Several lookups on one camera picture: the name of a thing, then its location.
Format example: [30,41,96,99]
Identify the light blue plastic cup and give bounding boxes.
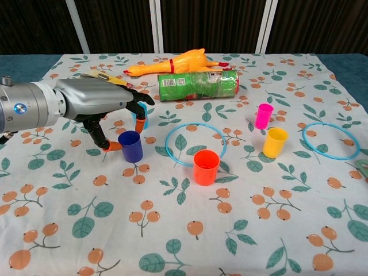
[131,103,150,131]

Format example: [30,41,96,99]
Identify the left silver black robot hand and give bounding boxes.
[53,76,155,153]

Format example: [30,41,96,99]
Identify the pale green plastic loop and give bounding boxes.
[358,159,368,181]

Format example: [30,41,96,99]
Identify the yellow rubber chicken toy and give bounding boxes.
[123,48,232,78]

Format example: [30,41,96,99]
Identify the green chip can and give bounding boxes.
[156,70,241,103]

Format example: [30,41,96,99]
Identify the pink plastic cup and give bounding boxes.
[255,103,274,130]

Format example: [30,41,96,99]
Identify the yellow plastic cup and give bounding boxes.
[262,127,289,159]

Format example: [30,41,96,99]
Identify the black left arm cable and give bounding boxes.
[0,131,18,145]

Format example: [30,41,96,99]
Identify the yellow razor blister pack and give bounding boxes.
[80,70,134,89]

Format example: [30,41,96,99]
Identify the white partition frame post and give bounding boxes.
[254,0,275,54]
[148,0,164,53]
[65,0,90,54]

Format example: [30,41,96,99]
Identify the thin blue plastic ring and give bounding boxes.
[302,121,361,160]
[164,122,228,168]

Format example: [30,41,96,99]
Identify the large orange plastic cup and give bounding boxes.
[193,149,221,186]

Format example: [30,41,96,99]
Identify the white floral tablecloth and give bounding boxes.
[0,53,368,276]

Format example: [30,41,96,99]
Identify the dark blue plastic cup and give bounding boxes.
[118,130,144,163]

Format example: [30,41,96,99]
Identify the teal table cover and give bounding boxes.
[0,53,368,124]

